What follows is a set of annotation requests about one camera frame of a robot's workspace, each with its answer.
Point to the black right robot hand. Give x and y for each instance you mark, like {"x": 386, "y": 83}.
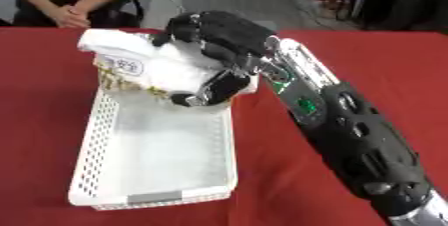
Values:
{"x": 233, "y": 35}

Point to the white printed plastic bag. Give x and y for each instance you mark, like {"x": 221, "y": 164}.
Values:
{"x": 157, "y": 61}

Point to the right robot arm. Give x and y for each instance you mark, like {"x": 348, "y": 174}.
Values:
{"x": 344, "y": 120}

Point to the black chair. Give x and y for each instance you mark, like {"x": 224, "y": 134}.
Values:
{"x": 125, "y": 11}

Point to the white perforated plastic basket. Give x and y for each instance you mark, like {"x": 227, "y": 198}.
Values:
{"x": 157, "y": 150}

